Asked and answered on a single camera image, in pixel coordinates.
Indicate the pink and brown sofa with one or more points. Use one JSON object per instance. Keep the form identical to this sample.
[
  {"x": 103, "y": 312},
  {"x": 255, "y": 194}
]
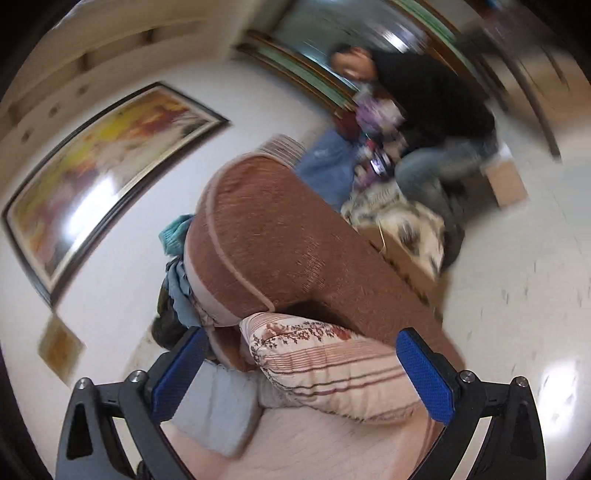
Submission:
[{"x": 277, "y": 240}]

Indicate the dark fuzzy cloth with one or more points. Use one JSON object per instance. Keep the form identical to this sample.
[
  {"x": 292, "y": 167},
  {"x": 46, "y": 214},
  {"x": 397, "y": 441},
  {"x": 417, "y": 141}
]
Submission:
[{"x": 165, "y": 323}]

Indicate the light blue cloth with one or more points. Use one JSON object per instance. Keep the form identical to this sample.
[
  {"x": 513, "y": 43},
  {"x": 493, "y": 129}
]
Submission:
[{"x": 179, "y": 288}]

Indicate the framed colourful painting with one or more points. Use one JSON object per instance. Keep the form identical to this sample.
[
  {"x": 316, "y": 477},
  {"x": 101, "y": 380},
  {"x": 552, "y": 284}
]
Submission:
[{"x": 101, "y": 180}]

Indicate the teal knitted cloth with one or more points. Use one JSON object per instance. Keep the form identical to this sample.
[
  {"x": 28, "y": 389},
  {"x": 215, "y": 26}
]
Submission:
[{"x": 174, "y": 235}]

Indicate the wooden door frame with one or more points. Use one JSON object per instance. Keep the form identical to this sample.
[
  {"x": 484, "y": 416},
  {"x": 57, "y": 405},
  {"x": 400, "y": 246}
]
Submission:
[{"x": 300, "y": 64}]

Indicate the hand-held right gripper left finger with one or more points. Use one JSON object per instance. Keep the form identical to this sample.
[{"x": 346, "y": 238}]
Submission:
[{"x": 180, "y": 374}]

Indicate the grey white pillow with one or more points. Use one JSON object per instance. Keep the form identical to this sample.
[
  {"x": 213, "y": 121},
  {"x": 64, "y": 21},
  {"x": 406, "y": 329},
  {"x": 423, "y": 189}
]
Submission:
[{"x": 217, "y": 406}]

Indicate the dark wooden furniture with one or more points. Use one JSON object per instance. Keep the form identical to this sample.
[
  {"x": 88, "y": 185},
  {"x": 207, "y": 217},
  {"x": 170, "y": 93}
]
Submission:
[{"x": 512, "y": 55}]

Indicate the large cardboard box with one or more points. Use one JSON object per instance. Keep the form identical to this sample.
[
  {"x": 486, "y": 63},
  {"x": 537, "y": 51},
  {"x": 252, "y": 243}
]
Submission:
[{"x": 406, "y": 265}]

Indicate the striped cloth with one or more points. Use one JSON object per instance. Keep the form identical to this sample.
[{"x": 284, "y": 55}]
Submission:
[{"x": 281, "y": 148}]

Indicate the blue blanket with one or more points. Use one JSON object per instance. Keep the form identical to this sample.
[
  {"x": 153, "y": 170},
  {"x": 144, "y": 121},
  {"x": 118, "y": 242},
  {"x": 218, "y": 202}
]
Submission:
[{"x": 325, "y": 170}]

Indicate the small square wall picture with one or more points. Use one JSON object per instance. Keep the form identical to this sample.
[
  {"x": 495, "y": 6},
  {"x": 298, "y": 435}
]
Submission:
[{"x": 57, "y": 345}]

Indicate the purple white packet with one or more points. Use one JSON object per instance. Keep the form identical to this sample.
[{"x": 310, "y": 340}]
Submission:
[{"x": 375, "y": 115}]

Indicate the small cardboard box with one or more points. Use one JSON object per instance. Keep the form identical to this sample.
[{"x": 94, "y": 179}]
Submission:
[{"x": 505, "y": 182}]

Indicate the beige striped pillow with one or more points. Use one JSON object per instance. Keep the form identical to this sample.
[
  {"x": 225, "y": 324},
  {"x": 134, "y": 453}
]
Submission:
[{"x": 323, "y": 364}]

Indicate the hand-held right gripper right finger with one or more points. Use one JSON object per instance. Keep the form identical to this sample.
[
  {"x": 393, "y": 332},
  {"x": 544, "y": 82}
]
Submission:
[{"x": 425, "y": 378}]

